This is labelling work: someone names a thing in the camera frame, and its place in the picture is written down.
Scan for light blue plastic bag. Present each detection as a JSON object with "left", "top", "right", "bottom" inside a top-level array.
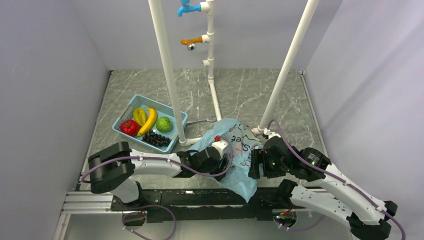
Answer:
[{"left": 189, "top": 118, "right": 263, "bottom": 202}]

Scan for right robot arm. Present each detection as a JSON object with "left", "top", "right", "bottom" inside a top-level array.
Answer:
[{"left": 248, "top": 134, "right": 398, "bottom": 240}]

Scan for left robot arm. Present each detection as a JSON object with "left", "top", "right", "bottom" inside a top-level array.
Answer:
[{"left": 80, "top": 140, "right": 233, "bottom": 210}]

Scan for green fake fruit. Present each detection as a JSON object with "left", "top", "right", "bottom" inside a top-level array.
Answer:
[{"left": 155, "top": 116, "right": 173, "bottom": 133}]

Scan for black fake grapes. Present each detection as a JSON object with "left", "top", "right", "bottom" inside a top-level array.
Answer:
[{"left": 142, "top": 130, "right": 171, "bottom": 147}]

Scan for yellow fake banana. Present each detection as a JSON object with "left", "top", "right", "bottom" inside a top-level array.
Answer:
[{"left": 137, "top": 107, "right": 158, "bottom": 137}]

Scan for yellow fake pepper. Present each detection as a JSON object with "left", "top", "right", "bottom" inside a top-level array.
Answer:
[{"left": 133, "top": 107, "right": 148, "bottom": 127}]

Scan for red fake pepper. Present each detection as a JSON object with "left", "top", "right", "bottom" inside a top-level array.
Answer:
[{"left": 120, "top": 119, "right": 141, "bottom": 137}]

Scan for silver steel wrench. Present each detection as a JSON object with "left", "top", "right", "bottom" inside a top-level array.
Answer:
[{"left": 186, "top": 115, "right": 217, "bottom": 126}]

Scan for light blue plastic basket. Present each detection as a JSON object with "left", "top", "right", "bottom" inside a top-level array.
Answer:
[{"left": 112, "top": 94, "right": 179, "bottom": 154}]

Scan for orange plastic faucet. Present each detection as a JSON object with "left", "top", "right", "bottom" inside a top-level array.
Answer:
[{"left": 180, "top": 36, "right": 203, "bottom": 52}]

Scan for blue plastic faucet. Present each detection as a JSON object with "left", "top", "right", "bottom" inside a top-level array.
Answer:
[{"left": 177, "top": 0, "right": 202, "bottom": 17}]

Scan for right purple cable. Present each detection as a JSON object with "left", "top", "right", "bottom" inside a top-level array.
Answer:
[{"left": 266, "top": 119, "right": 407, "bottom": 240}]

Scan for purple cable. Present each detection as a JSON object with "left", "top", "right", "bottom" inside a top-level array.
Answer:
[
  {"left": 79, "top": 135, "right": 234, "bottom": 185},
  {"left": 266, "top": 119, "right": 407, "bottom": 240}
]

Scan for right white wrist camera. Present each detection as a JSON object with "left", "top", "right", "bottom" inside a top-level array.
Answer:
[{"left": 262, "top": 128, "right": 281, "bottom": 139}]

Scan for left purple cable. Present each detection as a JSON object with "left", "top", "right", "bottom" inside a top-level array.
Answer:
[{"left": 79, "top": 135, "right": 234, "bottom": 185}]

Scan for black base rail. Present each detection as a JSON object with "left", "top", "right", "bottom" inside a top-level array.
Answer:
[{"left": 110, "top": 187, "right": 291, "bottom": 223}]

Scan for white pvc pipe frame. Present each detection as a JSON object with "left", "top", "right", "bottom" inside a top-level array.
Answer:
[{"left": 148, "top": 0, "right": 319, "bottom": 147}]

